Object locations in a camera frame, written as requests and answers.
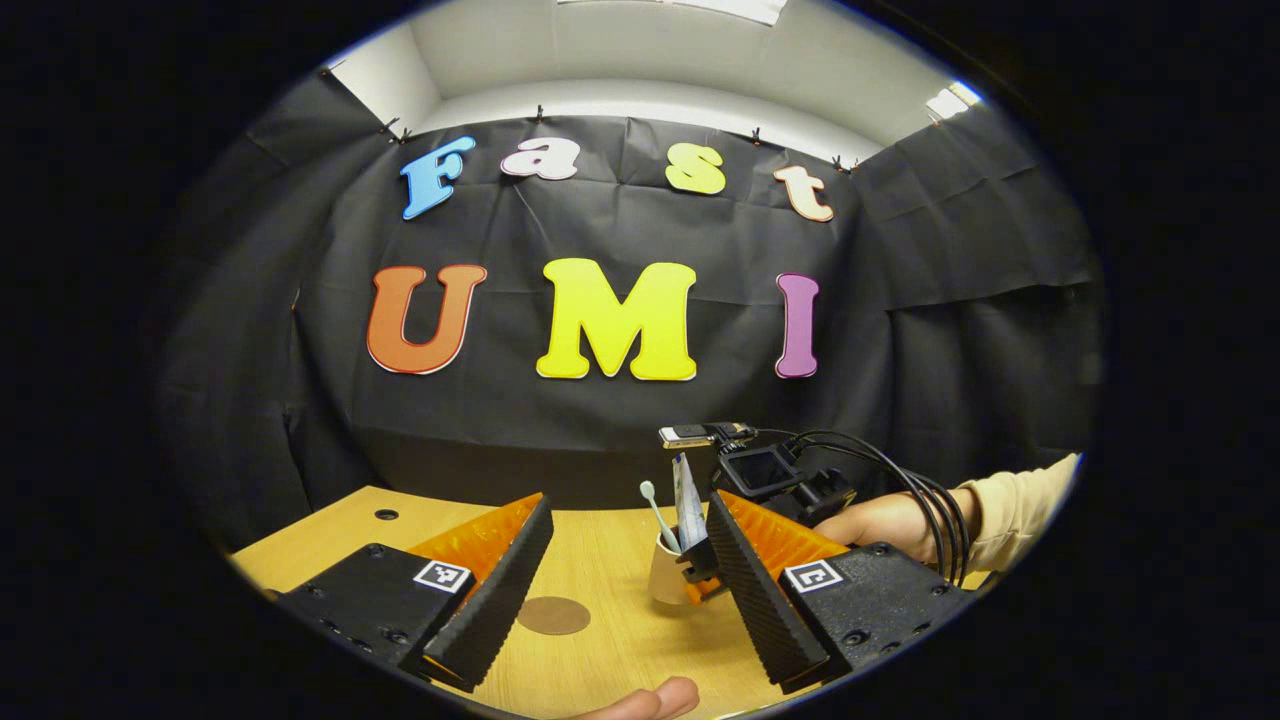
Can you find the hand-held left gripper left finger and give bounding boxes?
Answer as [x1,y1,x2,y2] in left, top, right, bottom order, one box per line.
[280,492,554,693]

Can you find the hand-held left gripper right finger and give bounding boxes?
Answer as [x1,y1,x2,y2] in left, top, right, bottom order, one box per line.
[706,489,973,696]

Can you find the beige cup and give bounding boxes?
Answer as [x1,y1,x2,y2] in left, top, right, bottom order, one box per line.
[648,530,717,607]

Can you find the white toothpaste tube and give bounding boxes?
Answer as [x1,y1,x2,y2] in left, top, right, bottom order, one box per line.
[672,452,709,554]

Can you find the brown round coaster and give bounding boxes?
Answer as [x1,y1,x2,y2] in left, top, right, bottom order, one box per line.
[517,596,591,636]

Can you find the white toothbrush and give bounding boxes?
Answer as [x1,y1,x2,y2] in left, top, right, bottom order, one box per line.
[640,480,682,555]

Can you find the wooden desktop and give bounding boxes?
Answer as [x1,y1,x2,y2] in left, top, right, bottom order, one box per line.
[228,485,1001,720]

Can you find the black backdrop cloth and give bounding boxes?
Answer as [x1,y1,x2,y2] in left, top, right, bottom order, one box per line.
[160,70,1106,557]

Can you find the small ceiling light panel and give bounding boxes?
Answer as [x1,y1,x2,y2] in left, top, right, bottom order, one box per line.
[925,82,984,122]

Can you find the long ceiling light panel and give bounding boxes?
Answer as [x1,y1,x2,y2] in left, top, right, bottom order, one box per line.
[557,0,789,26]

